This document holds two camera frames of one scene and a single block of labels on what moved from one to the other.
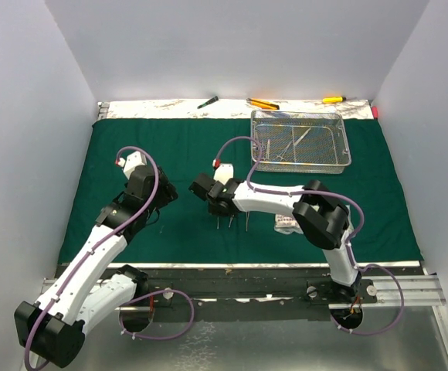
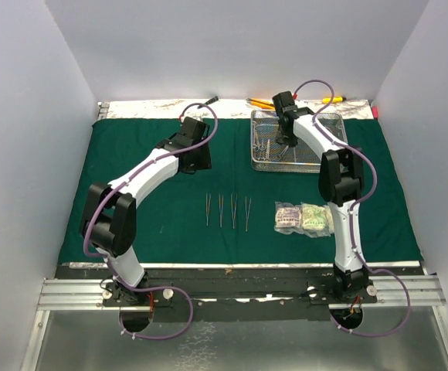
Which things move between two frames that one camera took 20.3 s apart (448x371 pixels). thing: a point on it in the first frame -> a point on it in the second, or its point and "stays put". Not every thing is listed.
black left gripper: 168,190 -> 202,159
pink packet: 287,224 stays put
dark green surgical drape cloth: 184,147 stays put
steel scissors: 266,155 stays put
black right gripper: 211,211 -> 291,141
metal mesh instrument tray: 301,142 stays put
